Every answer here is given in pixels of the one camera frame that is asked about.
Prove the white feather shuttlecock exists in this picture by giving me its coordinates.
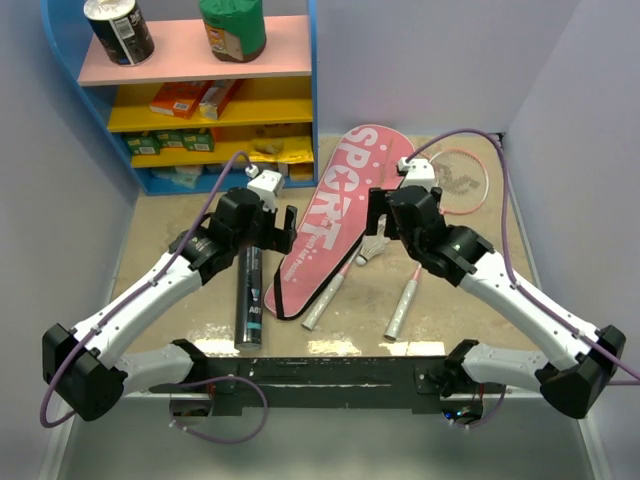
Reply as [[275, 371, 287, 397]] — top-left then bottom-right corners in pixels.
[[376, 215, 389, 241], [355, 235, 390, 266]]

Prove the black shuttlecock tube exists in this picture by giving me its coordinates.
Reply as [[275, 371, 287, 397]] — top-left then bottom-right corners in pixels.
[[234, 246, 263, 351]]

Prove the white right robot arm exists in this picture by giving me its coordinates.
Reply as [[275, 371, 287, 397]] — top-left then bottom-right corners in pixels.
[[366, 186, 626, 419]]

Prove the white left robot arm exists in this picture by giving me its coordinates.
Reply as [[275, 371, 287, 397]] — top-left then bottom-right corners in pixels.
[[42, 187, 297, 421]]

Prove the pink racket cover bag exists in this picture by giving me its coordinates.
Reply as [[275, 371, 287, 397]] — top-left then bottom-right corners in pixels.
[[264, 124, 414, 320]]

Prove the yellow box bottom shelf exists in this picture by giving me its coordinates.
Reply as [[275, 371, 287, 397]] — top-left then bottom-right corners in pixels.
[[289, 163, 314, 182]]

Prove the pink racket on table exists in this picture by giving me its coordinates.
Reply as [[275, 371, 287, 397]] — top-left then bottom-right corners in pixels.
[[383, 147, 490, 343]]

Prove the yellow snack bag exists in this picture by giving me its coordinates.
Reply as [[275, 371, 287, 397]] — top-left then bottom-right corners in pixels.
[[249, 136, 314, 165]]

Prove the pale packet bottom shelf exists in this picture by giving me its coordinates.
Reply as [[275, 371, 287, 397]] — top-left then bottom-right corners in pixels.
[[150, 165, 203, 190]]

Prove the pink racket under bag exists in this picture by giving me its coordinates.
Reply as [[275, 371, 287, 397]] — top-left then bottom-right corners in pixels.
[[301, 248, 360, 331]]

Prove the green box right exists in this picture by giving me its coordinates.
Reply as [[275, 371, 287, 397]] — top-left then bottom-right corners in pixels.
[[180, 128, 215, 152]]

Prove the green box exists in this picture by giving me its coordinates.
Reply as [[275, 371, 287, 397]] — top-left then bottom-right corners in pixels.
[[154, 130, 185, 149], [180, 128, 215, 152], [123, 131, 161, 156]]

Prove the green box middle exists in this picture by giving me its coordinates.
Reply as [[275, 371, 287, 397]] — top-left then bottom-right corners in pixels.
[[154, 130, 185, 149]]

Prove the red white snack box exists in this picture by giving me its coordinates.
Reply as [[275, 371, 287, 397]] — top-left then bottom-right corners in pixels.
[[199, 79, 244, 120]]

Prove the blue shelf unit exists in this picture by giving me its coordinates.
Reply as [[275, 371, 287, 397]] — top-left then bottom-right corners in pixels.
[[40, 1, 317, 196]]

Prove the green box left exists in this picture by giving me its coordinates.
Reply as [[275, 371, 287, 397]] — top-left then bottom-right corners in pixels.
[[123, 131, 161, 156]]

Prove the orange snack box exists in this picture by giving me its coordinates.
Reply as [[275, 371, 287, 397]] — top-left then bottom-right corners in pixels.
[[149, 81, 210, 119]]

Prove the green brown canister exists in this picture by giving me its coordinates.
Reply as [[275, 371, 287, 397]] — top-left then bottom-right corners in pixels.
[[199, 0, 267, 63]]

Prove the black white canister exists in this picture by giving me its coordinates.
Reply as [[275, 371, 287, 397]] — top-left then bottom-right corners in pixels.
[[83, 0, 155, 66]]

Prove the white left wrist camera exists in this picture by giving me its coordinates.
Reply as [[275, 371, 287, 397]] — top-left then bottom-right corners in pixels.
[[245, 165, 285, 213]]

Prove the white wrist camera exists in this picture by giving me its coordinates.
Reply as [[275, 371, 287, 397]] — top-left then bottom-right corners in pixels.
[[245, 165, 285, 213], [397, 157, 437, 191]]

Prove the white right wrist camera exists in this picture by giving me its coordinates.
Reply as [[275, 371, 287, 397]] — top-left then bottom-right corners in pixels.
[[397, 157, 437, 191]]

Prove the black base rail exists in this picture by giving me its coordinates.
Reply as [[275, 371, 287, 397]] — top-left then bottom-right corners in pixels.
[[152, 340, 500, 425]]

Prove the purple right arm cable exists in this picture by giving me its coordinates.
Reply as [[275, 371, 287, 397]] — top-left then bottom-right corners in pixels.
[[405, 128, 640, 387]]

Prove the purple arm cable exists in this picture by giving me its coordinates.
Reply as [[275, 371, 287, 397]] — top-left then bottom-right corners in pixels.
[[405, 128, 640, 387], [39, 150, 257, 429]]

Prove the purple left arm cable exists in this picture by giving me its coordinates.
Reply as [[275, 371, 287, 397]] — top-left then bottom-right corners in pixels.
[[39, 150, 257, 429]]

